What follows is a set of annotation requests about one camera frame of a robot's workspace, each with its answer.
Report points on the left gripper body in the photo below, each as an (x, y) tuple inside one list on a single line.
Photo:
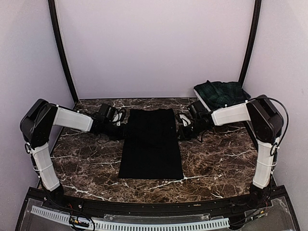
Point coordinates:
[(116, 134)]

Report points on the black frame post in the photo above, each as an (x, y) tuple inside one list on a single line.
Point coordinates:
[(61, 51), (251, 41)]

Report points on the left black frame post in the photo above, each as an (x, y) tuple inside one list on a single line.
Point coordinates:
[(61, 51)]

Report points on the white laundry basket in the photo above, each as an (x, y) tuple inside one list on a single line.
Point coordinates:
[(202, 98)]

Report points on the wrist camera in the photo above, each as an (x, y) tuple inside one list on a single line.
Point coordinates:
[(109, 113), (196, 109)]

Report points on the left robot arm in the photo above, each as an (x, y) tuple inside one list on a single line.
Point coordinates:
[(38, 122)]

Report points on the dark green plaid garment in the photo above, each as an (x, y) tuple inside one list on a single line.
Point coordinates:
[(218, 94)]

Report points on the black t-shirt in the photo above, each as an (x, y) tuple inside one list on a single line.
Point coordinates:
[(151, 149)]

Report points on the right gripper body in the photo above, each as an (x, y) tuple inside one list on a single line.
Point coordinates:
[(188, 134)]

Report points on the white slotted cable duct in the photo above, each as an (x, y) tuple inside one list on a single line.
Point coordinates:
[(133, 223)]

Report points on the right black frame post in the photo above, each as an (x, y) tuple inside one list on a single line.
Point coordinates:
[(251, 41)]

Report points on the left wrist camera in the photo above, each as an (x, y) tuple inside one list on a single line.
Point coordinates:
[(109, 113)]

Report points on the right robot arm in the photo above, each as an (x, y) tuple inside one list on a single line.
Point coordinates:
[(267, 126)]

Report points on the black front rail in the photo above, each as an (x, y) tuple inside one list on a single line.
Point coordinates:
[(231, 206)]

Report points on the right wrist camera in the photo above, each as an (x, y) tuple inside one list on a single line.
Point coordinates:
[(196, 109)]

